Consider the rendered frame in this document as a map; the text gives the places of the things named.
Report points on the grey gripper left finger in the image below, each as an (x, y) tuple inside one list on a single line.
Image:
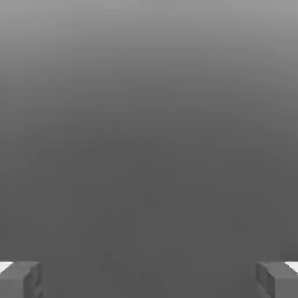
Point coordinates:
[(21, 281)]

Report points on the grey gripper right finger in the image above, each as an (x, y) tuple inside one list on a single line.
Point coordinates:
[(279, 281)]

